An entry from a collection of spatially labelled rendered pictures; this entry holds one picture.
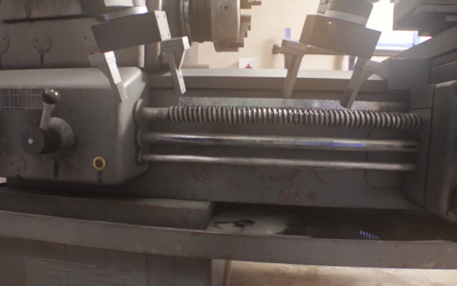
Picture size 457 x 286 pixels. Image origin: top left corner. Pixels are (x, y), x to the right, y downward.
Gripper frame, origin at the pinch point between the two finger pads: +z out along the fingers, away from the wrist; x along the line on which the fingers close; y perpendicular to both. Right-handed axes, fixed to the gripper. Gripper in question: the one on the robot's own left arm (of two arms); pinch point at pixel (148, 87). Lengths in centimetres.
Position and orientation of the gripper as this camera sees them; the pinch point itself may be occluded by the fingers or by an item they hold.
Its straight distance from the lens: 51.4
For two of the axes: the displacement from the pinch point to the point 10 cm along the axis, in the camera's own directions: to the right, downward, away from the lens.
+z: 1.5, 8.8, 4.5
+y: 1.3, -4.7, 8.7
